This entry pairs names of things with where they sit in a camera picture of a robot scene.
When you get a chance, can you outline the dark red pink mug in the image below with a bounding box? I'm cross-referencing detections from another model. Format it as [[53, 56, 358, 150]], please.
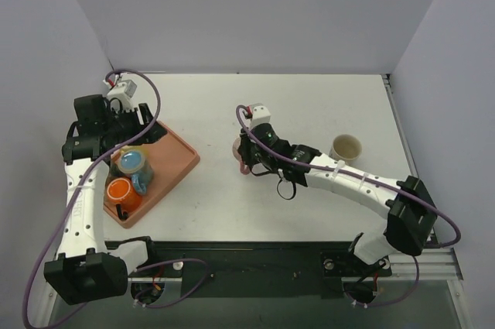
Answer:
[[232, 137, 251, 175]]

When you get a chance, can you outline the blue butterfly mug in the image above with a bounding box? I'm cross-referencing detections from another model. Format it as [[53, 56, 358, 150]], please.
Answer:
[[110, 149, 154, 196]]

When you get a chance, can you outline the orange mug black handle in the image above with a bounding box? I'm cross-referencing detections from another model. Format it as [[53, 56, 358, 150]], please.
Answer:
[[105, 177, 142, 221]]

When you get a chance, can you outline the cream floral mug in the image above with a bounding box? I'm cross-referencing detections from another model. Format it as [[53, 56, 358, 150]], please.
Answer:
[[329, 134, 363, 164]]

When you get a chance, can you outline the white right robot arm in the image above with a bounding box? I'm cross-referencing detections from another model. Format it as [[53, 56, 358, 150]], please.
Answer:
[[233, 123, 437, 274]]

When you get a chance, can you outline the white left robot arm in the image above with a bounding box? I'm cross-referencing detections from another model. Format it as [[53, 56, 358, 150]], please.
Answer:
[[43, 94, 166, 305]]

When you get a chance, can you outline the salmon pink plastic tray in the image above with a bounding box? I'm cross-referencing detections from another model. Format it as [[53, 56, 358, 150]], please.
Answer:
[[104, 122, 200, 228]]

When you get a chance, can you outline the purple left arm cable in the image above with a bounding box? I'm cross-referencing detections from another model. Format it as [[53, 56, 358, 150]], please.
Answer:
[[21, 69, 212, 328]]

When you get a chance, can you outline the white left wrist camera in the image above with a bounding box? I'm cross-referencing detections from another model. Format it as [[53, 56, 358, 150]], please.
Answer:
[[104, 79, 137, 110]]

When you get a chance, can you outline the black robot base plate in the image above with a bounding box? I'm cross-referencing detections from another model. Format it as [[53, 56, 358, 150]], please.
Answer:
[[131, 242, 391, 298]]

